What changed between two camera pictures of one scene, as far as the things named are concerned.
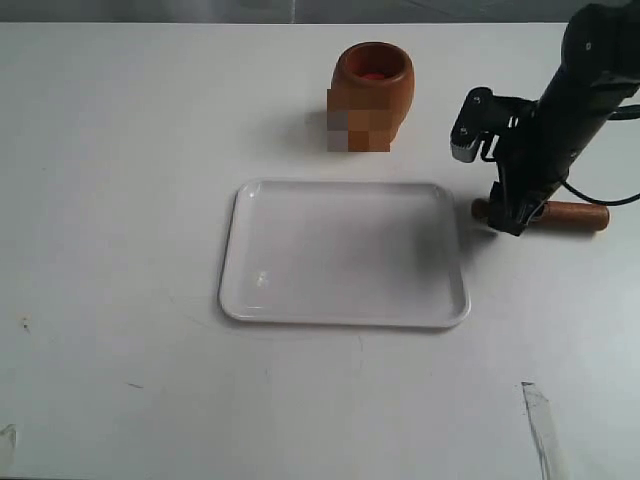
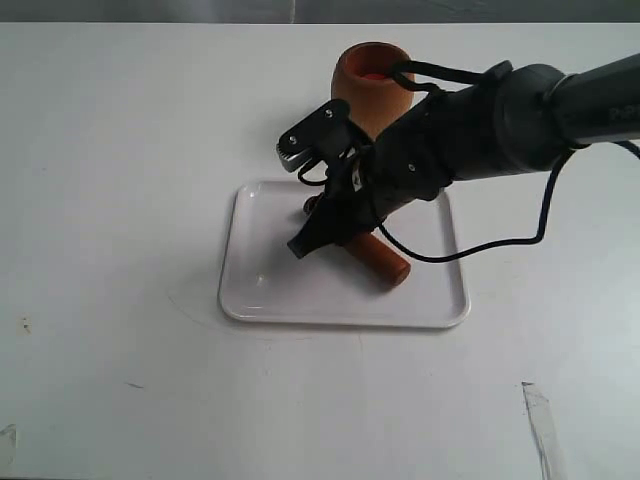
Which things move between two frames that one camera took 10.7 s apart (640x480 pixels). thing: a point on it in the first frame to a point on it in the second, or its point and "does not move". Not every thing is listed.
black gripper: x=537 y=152 to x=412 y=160
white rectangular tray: x=344 y=252 does not move
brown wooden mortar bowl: x=374 y=82 does not move
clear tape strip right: x=543 y=429 does not move
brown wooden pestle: x=558 y=215 to x=373 y=251
